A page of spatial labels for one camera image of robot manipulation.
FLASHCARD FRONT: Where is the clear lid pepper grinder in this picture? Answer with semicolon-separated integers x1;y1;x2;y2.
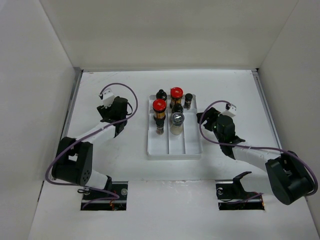
170;112;185;135

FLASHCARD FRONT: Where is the black knob cap bottle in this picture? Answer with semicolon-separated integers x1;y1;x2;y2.
171;103;184;114

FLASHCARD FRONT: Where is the red lid chili sauce jar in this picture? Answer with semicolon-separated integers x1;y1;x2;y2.
152;99;167;125

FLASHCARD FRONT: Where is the small black lid spice bottle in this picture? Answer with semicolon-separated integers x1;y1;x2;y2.
155;119;165;135

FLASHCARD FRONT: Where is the white powder black cap bottle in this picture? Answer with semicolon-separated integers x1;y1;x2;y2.
156;89;167;101

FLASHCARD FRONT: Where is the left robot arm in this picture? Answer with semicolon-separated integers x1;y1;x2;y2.
51;96;130;200

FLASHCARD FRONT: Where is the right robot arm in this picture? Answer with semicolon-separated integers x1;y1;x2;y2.
196;107;319;205

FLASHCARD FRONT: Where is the white plastic organizer tray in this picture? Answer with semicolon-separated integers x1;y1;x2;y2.
147;95;203;160

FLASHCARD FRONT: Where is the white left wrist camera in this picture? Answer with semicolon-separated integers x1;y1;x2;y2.
99;88;115;109

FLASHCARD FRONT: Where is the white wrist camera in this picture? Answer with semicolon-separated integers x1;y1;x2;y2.
99;88;115;109
221;103;237;118

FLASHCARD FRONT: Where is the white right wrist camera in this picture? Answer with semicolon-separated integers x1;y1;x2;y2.
221;103;237;118

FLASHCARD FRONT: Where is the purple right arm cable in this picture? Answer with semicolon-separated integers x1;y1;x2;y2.
198;99;319;198

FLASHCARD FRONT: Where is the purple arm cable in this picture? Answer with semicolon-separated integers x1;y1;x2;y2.
198;99;319;198
44;82;139;210

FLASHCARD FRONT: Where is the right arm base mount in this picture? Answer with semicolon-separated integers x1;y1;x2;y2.
215;171;265;211

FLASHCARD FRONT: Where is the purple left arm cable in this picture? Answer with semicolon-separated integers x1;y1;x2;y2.
44;82;139;210

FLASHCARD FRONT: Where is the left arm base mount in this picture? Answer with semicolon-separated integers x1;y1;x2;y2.
77;181;129;212

